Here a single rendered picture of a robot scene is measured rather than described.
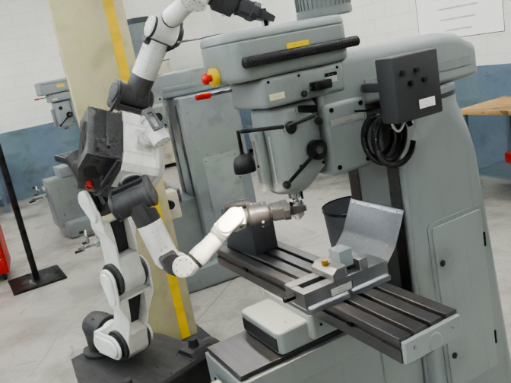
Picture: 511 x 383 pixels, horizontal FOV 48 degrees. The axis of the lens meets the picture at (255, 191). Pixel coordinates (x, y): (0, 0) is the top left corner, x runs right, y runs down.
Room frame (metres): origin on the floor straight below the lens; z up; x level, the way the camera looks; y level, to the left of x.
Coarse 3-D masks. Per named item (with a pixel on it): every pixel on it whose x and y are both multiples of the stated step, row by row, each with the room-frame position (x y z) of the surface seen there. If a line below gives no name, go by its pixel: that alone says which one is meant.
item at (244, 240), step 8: (272, 224) 2.35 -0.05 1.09; (240, 232) 2.36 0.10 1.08; (248, 232) 2.31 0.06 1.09; (256, 232) 2.30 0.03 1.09; (264, 232) 2.32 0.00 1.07; (272, 232) 2.34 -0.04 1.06; (232, 240) 2.43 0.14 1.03; (240, 240) 2.37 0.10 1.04; (248, 240) 2.32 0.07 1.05; (256, 240) 2.29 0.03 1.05; (264, 240) 2.31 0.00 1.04; (272, 240) 2.34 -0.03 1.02; (240, 248) 2.38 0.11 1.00; (248, 248) 2.33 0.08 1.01; (256, 248) 2.29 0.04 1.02; (264, 248) 2.31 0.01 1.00; (272, 248) 2.33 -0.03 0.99
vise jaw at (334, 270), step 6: (318, 264) 1.82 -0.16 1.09; (330, 264) 1.78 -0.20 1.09; (336, 264) 1.77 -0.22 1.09; (342, 264) 1.76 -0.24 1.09; (312, 270) 1.84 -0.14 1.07; (318, 270) 1.80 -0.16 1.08; (324, 270) 1.78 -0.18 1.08; (330, 270) 1.75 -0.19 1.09; (336, 270) 1.74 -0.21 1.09; (342, 270) 1.75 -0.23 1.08; (324, 276) 1.77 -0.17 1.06; (330, 276) 1.74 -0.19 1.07; (336, 276) 1.73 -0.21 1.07; (342, 276) 1.74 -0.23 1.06
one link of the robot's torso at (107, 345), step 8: (112, 320) 2.47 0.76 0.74; (104, 328) 2.40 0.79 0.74; (112, 328) 2.43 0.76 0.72; (96, 336) 2.38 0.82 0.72; (104, 336) 2.33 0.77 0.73; (152, 336) 2.39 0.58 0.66; (96, 344) 2.39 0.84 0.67; (104, 344) 2.33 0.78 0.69; (112, 344) 2.28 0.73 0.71; (104, 352) 2.34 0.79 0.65; (112, 352) 2.29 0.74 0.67; (120, 352) 2.27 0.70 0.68
